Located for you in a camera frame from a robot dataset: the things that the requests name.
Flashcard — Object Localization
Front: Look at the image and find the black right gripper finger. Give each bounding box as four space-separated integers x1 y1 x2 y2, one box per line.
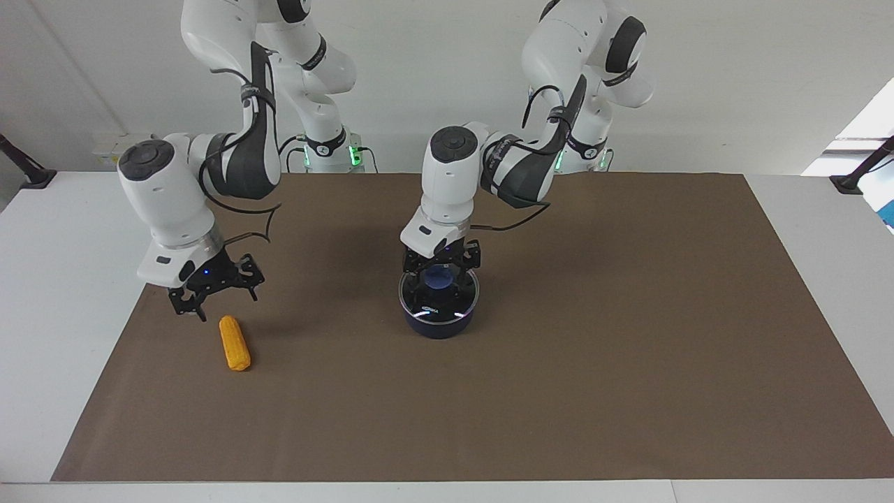
234 254 266 302
168 289 210 322

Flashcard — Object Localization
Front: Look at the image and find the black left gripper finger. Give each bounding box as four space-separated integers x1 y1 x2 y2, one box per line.
457 241 483 287
403 253 425 294

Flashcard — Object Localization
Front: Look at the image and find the glass lid with blue knob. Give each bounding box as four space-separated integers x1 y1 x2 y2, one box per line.
398 265 481 328

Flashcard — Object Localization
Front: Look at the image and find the yellow corn cob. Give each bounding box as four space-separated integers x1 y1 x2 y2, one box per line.
219 315 251 372

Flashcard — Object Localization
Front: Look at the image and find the brown table mat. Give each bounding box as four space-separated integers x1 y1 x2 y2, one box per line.
50 173 894 483

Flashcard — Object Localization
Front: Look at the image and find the white power strip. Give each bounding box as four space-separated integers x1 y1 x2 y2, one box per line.
93 134 151 168

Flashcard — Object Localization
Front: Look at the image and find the black clamp stand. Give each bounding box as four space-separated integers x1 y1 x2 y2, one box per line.
0 133 57 191
830 136 894 195

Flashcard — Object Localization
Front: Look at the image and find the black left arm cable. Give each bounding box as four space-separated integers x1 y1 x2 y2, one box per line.
471 73 589 231

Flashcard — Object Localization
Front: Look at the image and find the dark pot with blue handle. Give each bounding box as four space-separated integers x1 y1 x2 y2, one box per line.
398 265 481 340

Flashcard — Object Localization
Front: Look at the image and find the black base cable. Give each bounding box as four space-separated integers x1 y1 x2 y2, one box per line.
278 136 308 173

